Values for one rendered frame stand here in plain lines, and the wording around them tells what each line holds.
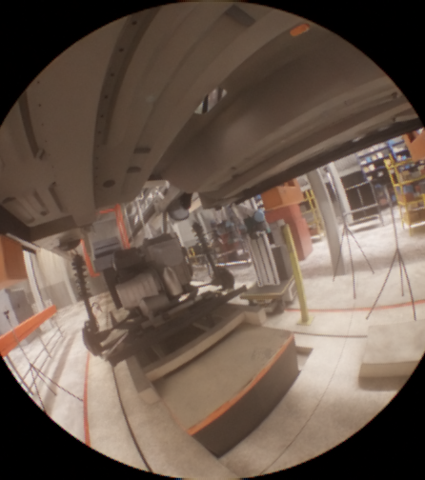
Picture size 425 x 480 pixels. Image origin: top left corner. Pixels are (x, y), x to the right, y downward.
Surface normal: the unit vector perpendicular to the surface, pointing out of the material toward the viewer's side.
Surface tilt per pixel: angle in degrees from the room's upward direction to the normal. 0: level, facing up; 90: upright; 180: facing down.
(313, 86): 107
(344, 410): 0
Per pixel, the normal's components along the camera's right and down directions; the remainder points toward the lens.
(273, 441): -0.32, -0.95
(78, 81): 0.33, 0.95
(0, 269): 0.58, -0.19
